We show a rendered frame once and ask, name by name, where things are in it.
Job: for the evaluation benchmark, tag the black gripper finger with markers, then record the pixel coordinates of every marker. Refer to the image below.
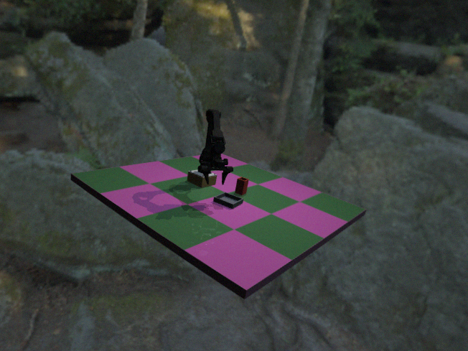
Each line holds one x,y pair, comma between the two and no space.
224,175
205,173

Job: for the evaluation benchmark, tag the dark red square cup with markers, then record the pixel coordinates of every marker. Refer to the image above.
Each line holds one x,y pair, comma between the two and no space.
241,186

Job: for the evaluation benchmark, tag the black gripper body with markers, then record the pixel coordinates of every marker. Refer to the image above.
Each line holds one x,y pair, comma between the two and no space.
205,167

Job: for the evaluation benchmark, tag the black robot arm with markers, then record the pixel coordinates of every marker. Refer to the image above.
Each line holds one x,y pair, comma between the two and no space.
215,142

